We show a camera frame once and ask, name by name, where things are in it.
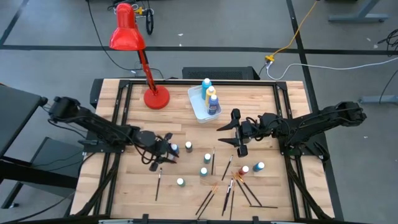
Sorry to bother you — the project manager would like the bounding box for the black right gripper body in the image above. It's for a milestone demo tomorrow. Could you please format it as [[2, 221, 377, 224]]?
[[231, 108, 261, 158]]

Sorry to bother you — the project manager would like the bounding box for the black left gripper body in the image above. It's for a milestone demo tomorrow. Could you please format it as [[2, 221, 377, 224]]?
[[149, 133, 174, 172]]

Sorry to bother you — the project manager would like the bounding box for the large dark blue paint bottle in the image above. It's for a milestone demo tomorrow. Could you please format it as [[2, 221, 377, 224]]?
[[207, 93, 222, 116]]

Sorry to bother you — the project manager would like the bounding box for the black paintbrush white ferrule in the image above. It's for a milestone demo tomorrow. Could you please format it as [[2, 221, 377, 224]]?
[[154, 167, 164, 202]]

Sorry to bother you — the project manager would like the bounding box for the large yellow paint bottle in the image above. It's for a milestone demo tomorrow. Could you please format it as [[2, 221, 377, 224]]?
[[205, 85, 218, 108]]

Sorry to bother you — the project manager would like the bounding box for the white plastic bin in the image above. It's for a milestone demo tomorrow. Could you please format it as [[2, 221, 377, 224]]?
[[187, 84, 223, 124]]

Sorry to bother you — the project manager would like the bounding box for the large light blue paint bottle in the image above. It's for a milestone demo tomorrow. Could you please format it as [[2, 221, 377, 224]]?
[[201, 77, 213, 101]]

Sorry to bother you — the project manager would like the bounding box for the black paintbrush gold ferrule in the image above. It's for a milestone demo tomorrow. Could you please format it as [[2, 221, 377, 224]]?
[[195, 185, 218, 216], [197, 187, 220, 221]]

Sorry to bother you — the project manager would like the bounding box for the red desk lamp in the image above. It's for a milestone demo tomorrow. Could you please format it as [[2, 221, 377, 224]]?
[[108, 2, 171, 110]]

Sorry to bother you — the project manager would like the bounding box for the black computer case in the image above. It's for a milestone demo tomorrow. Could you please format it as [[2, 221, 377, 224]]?
[[182, 66, 261, 81]]

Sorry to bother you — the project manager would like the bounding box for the silver ferrule paintbrush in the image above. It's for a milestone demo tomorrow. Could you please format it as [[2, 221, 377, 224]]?
[[221, 185, 231, 217], [224, 178, 234, 213]]

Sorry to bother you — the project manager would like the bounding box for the thin brown paintbrush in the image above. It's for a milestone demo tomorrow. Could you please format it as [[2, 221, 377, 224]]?
[[229, 189, 235, 221]]

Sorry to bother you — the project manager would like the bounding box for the black side desk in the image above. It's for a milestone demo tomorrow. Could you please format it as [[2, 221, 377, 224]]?
[[0, 83, 85, 210]]

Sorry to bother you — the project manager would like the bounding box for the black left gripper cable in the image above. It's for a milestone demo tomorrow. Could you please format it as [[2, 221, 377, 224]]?
[[141, 144, 162, 165]]

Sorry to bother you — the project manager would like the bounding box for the yellow power cable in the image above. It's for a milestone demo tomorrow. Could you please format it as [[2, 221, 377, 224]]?
[[266, 0, 320, 62]]

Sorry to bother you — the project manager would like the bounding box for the white cable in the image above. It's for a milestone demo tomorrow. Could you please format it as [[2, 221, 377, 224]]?
[[266, 57, 398, 81]]

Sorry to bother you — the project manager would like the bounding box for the black lamp cable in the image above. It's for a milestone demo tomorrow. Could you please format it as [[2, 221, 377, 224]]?
[[86, 0, 165, 80]]

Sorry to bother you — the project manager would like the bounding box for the black cable bundle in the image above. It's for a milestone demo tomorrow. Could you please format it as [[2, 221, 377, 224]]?
[[377, 28, 398, 50]]

